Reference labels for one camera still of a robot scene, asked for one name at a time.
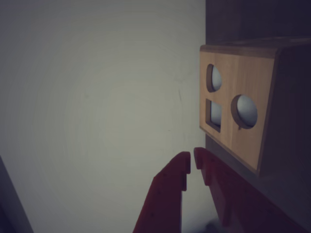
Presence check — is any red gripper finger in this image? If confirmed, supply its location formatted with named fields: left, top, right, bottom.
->
left=193, top=146, right=311, bottom=233
left=132, top=151, right=191, bottom=233

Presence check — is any wooden shape sorter box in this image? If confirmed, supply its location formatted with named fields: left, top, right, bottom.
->
left=199, top=36, right=311, bottom=179

